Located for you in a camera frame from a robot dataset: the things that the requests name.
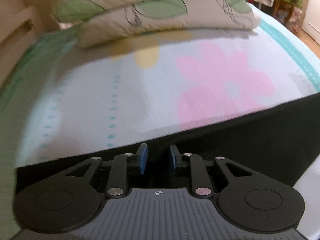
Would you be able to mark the floral bed sheet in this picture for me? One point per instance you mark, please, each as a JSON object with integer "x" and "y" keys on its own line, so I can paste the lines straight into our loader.
{"x": 120, "y": 92}

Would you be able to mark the wooden chair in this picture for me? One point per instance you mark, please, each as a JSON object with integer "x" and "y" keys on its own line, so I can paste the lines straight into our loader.
{"x": 283, "y": 6}

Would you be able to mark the white door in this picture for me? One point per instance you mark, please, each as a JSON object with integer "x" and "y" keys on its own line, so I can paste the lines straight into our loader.
{"x": 312, "y": 10}

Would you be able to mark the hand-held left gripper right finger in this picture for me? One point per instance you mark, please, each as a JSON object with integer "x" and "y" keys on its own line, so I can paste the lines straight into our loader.
{"x": 173, "y": 159}

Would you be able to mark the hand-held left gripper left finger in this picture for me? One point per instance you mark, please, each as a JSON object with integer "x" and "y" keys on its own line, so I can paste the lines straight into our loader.
{"x": 144, "y": 159}

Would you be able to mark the black pants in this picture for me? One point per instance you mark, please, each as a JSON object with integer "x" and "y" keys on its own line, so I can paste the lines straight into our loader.
{"x": 250, "y": 135}

